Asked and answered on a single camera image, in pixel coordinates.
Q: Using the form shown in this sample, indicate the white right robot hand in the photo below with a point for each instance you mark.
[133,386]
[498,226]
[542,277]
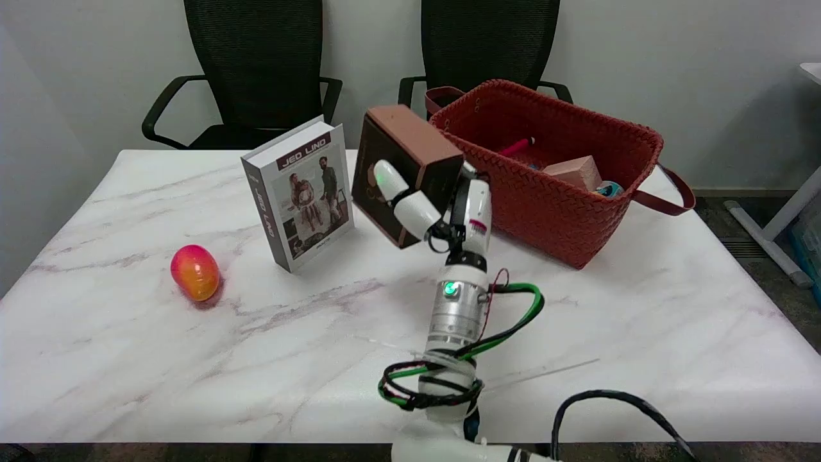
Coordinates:
[476,215]

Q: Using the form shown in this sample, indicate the brown paper box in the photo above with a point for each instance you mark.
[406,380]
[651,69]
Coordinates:
[410,144]

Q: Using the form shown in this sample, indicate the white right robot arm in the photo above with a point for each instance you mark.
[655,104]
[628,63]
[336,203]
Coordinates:
[457,308]

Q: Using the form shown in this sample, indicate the red woven basket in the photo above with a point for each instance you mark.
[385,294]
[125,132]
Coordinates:
[545,212]

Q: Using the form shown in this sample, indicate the small pink box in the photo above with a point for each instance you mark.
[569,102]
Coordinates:
[574,172]

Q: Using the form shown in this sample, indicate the red pink pen-shaped item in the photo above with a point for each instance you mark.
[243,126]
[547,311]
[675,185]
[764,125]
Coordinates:
[516,147]

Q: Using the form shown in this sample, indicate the teal round item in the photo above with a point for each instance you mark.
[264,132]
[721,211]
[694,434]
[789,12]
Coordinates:
[609,188]

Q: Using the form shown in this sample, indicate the white book with photo cover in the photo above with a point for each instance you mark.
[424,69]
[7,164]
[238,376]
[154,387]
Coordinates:
[308,192]

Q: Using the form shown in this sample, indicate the black mesh office chair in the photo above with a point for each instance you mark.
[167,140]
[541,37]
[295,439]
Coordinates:
[487,38]
[256,58]

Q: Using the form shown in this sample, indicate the red orange mango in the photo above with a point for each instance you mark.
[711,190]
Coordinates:
[195,273]

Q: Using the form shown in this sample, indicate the blue plastic bin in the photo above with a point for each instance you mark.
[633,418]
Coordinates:
[809,247]

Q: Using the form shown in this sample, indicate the white desk leg frame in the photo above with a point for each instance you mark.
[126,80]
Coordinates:
[766,240]

